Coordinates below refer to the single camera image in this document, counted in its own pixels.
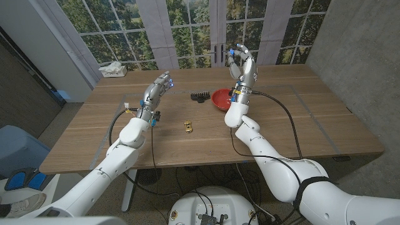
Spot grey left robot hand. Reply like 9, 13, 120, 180
137, 71, 174, 123

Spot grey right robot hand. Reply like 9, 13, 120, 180
227, 43, 258, 106

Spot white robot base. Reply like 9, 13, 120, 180
167, 186, 259, 225

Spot red speckled bowl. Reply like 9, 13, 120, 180
211, 88, 234, 112

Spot white power strip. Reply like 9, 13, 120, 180
101, 66, 128, 78

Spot black hair claw clip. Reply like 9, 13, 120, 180
190, 91, 211, 104

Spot crumpled white tissue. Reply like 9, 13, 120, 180
98, 61, 123, 74

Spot printed window backdrop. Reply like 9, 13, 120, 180
56, 0, 332, 71

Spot round black floor stand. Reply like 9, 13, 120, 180
137, 167, 163, 187

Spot white table leg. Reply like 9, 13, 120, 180
121, 169, 138, 213

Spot blue chair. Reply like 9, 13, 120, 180
0, 124, 51, 179

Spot blue foot pedals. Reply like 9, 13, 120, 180
4, 167, 48, 191

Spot white sneaker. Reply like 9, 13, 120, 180
6, 192, 47, 219

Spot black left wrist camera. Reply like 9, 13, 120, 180
151, 111, 162, 128

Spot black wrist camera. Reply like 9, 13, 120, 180
227, 88, 239, 103
151, 111, 162, 128

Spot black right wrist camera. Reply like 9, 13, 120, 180
227, 88, 239, 103

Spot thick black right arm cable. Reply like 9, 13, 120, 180
251, 90, 304, 159

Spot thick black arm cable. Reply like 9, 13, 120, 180
107, 107, 181, 198
251, 90, 304, 159

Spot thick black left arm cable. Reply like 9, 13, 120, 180
107, 107, 181, 198

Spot thin black left wrist cable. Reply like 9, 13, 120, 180
151, 124, 160, 179

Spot black floor cable tangle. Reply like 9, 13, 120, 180
174, 162, 262, 201

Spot white floor cable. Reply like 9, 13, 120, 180
236, 162, 278, 221

